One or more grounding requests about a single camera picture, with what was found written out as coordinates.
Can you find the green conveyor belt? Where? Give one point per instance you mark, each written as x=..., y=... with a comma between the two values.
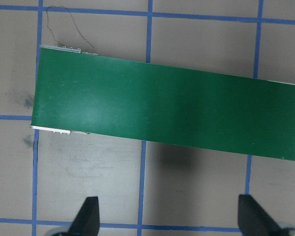
x=95, y=94

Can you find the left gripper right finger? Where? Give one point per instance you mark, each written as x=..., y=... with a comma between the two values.
x=253, y=220

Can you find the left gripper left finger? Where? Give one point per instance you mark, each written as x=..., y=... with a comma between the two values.
x=87, y=221

